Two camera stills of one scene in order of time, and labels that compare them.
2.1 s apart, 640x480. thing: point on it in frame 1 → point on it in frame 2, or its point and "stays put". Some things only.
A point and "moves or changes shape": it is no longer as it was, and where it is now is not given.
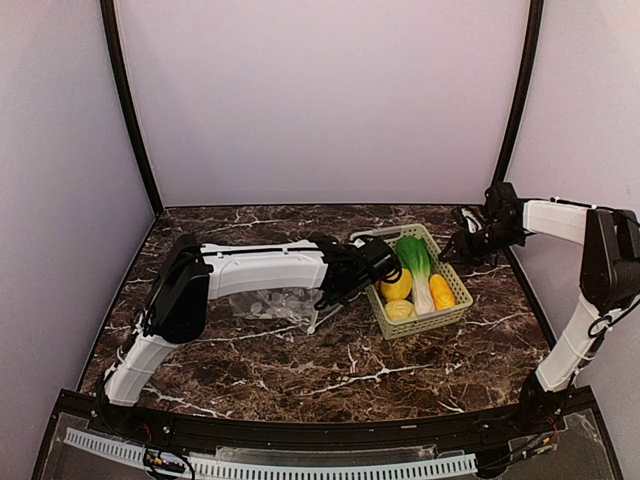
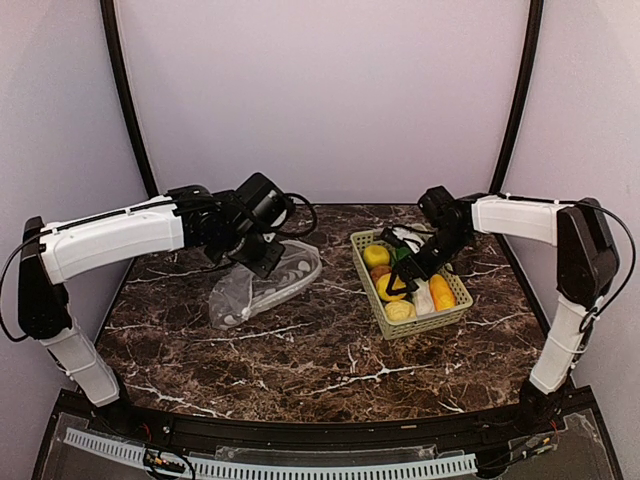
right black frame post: x=536 y=21 stays put
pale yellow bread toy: x=400 y=309 stays put
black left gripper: x=335 y=296 → x=265 y=264
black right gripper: x=465 y=251 → x=409 y=263
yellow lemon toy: x=399 y=289 stays put
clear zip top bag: x=281 y=303 moves or changes shape
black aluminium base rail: x=445 y=434 stays put
